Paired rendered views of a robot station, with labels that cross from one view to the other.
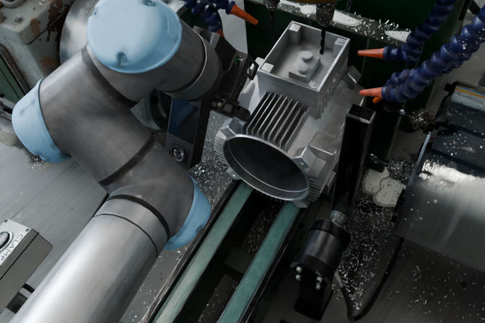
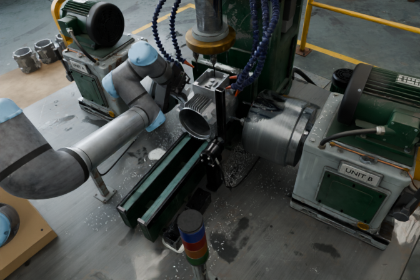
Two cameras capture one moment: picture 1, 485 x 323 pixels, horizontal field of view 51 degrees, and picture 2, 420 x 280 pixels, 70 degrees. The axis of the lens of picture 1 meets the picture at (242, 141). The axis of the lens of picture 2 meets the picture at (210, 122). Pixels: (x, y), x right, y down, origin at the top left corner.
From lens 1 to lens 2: 47 cm
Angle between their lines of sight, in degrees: 10
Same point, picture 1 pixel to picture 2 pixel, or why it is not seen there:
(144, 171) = (142, 100)
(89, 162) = (125, 95)
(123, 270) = (132, 123)
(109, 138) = (132, 87)
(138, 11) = (144, 47)
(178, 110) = (159, 90)
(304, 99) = (209, 94)
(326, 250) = (212, 148)
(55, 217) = not seen: hidden behind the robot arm
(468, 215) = (263, 133)
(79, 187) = not seen: hidden behind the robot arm
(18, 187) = not seen: hidden behind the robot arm
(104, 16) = (134, 48)
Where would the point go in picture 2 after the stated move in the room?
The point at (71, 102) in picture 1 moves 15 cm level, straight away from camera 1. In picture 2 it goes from (121, 75) to (109, 52)
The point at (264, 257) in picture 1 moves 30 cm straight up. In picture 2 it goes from (192, 160) to (183, 102)
